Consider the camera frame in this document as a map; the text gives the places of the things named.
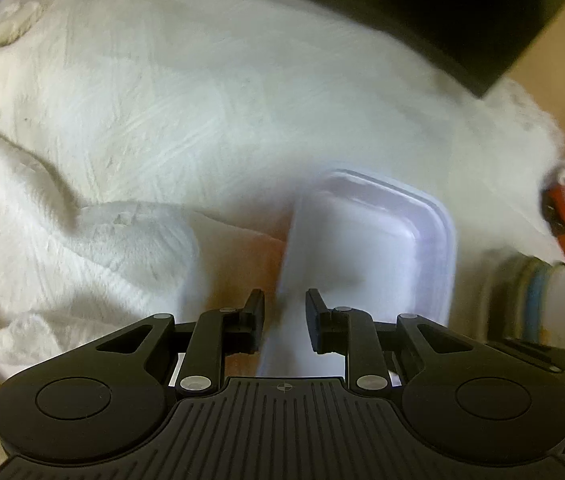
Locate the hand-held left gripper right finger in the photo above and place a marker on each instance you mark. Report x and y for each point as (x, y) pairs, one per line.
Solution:
(315, 322)

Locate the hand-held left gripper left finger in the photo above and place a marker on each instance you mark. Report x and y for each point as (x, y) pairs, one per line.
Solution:
(254, 320)

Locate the white square plastic container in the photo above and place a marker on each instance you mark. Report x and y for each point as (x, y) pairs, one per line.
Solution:
(362, 250)

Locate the white fluffy blanket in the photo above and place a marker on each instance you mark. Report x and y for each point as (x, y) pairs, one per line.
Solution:
(187, 120)

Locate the black box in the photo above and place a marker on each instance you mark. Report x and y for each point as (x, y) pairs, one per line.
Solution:
(437, 10)

